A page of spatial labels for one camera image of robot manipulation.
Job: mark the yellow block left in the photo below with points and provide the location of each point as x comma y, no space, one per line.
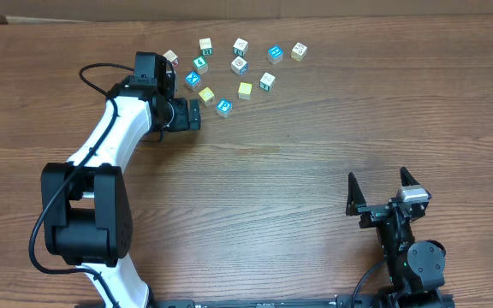
207,96

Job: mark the cream block teal side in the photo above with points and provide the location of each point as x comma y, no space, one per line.
240,47
267,81

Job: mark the cream block teal side top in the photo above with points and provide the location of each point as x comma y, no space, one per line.
240,47

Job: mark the blue top block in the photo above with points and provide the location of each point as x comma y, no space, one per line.
275,54

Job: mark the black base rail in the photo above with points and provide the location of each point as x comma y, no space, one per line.
340,301

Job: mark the yellow block right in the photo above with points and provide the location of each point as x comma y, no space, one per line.
244,91

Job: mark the green number four block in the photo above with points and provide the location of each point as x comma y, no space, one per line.
200,65

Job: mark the block with red side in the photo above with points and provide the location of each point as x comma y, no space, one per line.
172,58

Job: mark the cardboard wall panel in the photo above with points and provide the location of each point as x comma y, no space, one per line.
162,10

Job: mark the blue P block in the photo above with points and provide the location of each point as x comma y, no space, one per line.
224,108

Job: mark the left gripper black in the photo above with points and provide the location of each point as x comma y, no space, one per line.
181,118

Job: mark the cream block teal side lower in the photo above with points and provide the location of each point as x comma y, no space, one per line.
267,81

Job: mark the cream block yellow side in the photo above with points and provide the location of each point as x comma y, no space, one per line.
298,52

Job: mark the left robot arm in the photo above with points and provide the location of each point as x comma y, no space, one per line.
86,225

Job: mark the block with green letter side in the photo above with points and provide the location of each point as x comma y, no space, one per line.
205,46

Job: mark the blue X block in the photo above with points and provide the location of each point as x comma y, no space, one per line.
193,80

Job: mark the cream block blue side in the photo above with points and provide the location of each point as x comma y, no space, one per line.
239,65

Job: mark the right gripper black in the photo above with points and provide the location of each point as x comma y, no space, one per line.
374,214

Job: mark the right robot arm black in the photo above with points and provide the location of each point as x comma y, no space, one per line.
415,267

